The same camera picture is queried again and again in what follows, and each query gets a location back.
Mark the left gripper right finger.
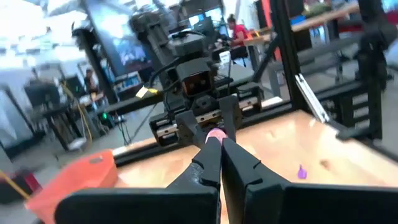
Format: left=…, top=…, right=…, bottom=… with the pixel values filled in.
left=221, top=138, right=292, bottom=224

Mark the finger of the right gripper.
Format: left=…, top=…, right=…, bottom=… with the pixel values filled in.
left=175, top=110, right=206, bottom=149
left=218, top=94, right=244, bottom=141

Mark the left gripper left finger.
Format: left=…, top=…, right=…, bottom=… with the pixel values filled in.
left=166, top=136, right=223, bottom=190

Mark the pink toy piece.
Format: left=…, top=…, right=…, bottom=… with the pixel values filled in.
left=205, top=128, right=229, bottom=146

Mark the person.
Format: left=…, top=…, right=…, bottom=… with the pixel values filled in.
left=83, top=68, right=99, bottom=94
left=226, top=14, right=249, bottom=47

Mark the computer with green lights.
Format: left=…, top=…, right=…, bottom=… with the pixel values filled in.
left=98, top=110, right=116, bottom=129

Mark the black monitor screen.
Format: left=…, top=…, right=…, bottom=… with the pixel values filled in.
left=82, top=0, right=156, bottom=78

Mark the black labelled control box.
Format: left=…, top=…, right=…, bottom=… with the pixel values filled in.
left=337, top=90, right=383, bottom=141

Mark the orange plastic bin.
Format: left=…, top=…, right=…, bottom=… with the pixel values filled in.
left=24, top=149, right=118, bottom=224

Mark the black office desk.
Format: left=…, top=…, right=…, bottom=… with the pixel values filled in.
left=24, top=77, right=103, bottom=150

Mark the wooden workbench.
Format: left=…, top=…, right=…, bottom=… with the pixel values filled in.
left=245, top=2, right=363, bottom=44

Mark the red and black toolbox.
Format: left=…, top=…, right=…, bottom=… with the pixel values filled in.
left=0, top=169, right=43, bottom=205

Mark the grey tarp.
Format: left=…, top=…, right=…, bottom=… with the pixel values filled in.
left=0, top=86, right=34, bottom=150

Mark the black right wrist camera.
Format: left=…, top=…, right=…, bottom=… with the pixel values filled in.
left=182, top=70, right=216, bottom=98

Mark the yellow cable tag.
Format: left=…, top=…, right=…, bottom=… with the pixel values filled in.
left=136, top=86, right=159, bottom=99

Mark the silver metal bracket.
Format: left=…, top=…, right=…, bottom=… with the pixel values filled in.
left=294, top=73, right=331, bottom=124

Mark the yellow power cable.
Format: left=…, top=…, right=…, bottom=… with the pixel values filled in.
left=0, top=169, right=31, bottom=200

